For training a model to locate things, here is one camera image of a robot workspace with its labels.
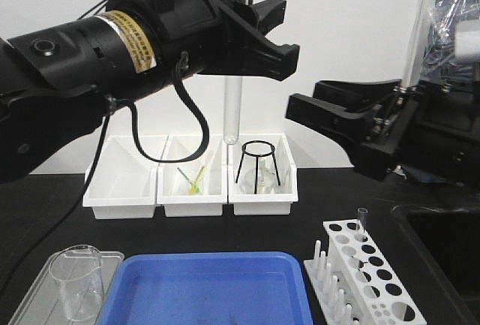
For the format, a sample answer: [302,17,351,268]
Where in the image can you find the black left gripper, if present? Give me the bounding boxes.
[108,0,300,80]

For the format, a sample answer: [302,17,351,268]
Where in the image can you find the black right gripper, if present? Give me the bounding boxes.
[285,79,419,181]

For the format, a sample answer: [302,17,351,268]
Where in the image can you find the clear glass test tube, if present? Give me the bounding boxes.
[223,0,251,145]

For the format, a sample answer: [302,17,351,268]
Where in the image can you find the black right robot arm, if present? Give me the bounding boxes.
[286,80,479,188]

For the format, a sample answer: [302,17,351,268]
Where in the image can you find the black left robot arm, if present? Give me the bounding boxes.
[1,0,299,182]

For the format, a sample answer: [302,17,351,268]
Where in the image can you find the glass test tube in rack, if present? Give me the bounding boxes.
[357,207,368,242]

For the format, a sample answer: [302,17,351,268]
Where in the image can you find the blue grey pegboard rack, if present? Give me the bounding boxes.
[400,0,479,188]

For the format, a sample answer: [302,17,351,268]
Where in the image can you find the white test tube rack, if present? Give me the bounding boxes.
[304,219,427,324]

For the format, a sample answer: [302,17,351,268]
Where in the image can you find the glass flask in bin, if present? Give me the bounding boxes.
[240,158,278,194]

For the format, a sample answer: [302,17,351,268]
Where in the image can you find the white storage bin right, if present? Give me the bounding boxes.
[227,133,299,215]

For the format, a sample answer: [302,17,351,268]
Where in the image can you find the white storage bin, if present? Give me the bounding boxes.
[227,133,299,215]
[82,136,158,220]
[157,134,227,218]

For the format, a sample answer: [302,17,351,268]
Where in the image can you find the clear plastic bag of pegs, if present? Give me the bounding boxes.
[421,0,479,84]

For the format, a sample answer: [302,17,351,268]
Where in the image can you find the black sink basin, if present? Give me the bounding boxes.
[391,205,479,324]

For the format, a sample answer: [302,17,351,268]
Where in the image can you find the white storage bin middle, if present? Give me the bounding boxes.
[157,134,227,218]

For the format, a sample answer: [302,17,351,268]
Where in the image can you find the yellow green droppers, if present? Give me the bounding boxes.
[176,165,206,195]

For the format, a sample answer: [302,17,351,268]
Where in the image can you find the white storage bin left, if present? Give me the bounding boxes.
[82,136,158,220]

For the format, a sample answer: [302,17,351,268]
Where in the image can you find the blue plastic tray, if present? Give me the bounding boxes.
[97,251,313,324]

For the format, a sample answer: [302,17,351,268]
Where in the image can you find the clear glass beaker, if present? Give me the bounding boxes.
[49,245,104,322]

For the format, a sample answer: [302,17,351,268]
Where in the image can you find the clear plastic tray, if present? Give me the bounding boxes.
[8,251,125,325]

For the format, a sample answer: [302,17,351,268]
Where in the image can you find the black wire tripod stand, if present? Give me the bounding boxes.
[235,140,281,194]

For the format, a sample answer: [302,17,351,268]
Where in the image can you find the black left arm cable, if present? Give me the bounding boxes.
[85,50,211,187]

